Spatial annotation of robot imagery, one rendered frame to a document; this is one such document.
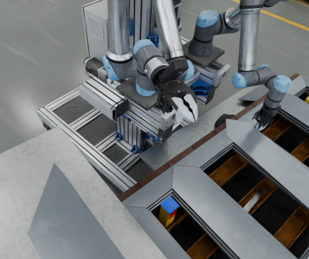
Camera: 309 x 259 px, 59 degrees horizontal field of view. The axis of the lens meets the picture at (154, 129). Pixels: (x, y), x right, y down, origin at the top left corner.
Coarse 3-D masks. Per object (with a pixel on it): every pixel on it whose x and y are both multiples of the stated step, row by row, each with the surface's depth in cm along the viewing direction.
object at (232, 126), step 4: (232, 120) 156; (236, 120) 156; (228, 124) 153; (232, 124) 154; (236, 124) 154; (240, 124) 154; (244, 124) 154; (228, 128) 151; (232, 128) 151; (236, 128) 152; (228, 132) 149
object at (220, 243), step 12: (288, 120) 164; (276, 144) 146; (216, 156) 140; (204, 168) 136; (276, 180) 133; (168, 192) 124; (288, 192) 131; (156, 204) 121; (180, 204) 123; (300, 204) 127; (192, 216) 119; (204, 228) 116; (216, 240) 113; (228, 252) 110
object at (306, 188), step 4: (308, 176) 134; (304, 180) 132; (308, 180) 133; (296, 184) 131; (300, 184) 131; (304, 184) 131; (308, 184) 131; (292, 188) 129; (296, 188) 129; (300, 188) 129; (304, 188) 130; (308, 188) 130; (292, 192) 128; (296, 192) 128; (300, 192) 128; (304, 192) 128; (308, 192) 128; (296, 196) 126; (300, 196) 126; (304, 196) 127; (308, 196) 127; (300, 200) 125; (304, 200) 125
